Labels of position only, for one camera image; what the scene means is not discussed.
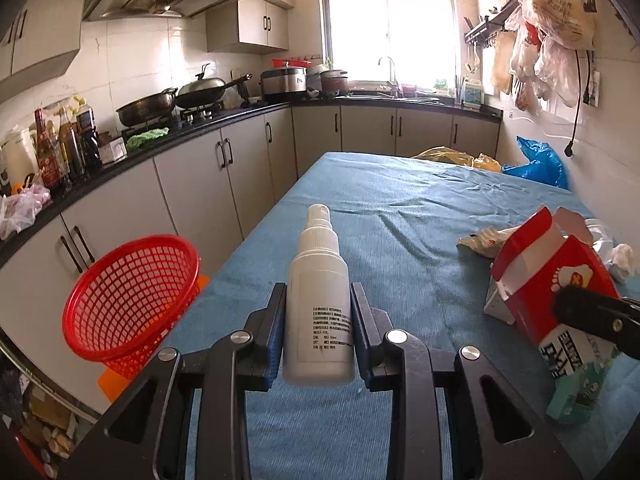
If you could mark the hanging beige printed bag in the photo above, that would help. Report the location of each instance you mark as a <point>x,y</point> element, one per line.
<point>560,5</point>

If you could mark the pile of household clutter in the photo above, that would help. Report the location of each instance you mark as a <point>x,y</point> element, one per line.
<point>45,420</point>

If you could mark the pink plastic bag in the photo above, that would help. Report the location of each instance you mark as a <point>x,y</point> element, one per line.
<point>22,210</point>

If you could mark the dark frying pan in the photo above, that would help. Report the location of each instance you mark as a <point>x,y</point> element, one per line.
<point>145,105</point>

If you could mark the dark red pot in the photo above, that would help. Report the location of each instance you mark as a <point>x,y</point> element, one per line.
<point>334,82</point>

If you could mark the blue tablecloth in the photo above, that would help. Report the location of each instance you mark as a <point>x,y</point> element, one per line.
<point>400,220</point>

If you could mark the grey pot with lid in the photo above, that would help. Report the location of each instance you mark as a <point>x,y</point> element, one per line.
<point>316,72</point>

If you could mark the red plastic basket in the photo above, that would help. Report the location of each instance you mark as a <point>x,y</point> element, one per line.
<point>150,265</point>

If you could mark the black wall rack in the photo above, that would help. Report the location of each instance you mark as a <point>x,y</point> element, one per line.
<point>492,22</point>

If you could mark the white spray bottle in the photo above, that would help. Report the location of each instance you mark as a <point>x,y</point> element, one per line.
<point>317,310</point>

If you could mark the white electric kettle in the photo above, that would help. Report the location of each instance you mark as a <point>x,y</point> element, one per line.
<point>20,155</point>

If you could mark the steel rice cooker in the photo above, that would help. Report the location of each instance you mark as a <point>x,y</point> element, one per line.
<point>282,85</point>

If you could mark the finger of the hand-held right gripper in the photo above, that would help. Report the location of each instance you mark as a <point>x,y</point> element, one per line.
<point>585,310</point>

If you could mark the small cardboard box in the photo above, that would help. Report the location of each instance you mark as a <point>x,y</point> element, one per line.
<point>112,151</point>

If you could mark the wok with lid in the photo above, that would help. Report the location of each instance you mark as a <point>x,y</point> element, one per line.
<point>200,90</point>

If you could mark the wall socket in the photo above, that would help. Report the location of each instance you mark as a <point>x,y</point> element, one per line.
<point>593,90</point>

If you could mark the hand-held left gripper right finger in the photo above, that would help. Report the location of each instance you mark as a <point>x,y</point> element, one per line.
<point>361,340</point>

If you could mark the black gas stove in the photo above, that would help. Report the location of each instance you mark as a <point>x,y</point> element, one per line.
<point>200,112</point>

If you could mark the yellow plastic bag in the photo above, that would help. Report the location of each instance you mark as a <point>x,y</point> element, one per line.
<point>442,155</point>

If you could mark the blue plastic bag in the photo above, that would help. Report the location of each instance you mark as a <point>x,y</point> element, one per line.
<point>540,165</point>

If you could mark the hanging cutting board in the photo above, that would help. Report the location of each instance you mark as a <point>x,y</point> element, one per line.
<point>502,60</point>

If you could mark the grey lower cabinets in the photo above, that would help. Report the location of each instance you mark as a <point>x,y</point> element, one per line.
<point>190,185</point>

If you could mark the black countertop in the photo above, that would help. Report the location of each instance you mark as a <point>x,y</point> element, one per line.
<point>240,115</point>

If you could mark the blue and white jug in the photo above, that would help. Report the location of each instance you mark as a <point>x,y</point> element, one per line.
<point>472,94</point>

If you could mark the chrome faucet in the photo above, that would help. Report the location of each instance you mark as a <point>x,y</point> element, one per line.
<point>391,67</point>

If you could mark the green cloth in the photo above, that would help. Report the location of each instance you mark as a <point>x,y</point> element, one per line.
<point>145,139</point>

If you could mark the white plastic wrapper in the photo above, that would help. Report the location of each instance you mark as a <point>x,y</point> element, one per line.
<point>482,242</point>

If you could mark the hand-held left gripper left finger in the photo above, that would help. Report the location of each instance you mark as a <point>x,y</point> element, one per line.
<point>275,340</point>

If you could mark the cluster of sauce bottles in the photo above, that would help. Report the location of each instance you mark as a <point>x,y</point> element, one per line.
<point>70,150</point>

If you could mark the grey upper cabinet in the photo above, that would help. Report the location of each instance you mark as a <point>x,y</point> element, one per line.
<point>255,20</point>
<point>40,25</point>

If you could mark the kitchen window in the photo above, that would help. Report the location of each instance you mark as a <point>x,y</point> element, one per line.
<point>390,25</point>

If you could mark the crumpled white tissue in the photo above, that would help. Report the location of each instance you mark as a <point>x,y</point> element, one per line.
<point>622,260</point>

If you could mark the red and white carton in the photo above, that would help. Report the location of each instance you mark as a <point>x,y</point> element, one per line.
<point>530,290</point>

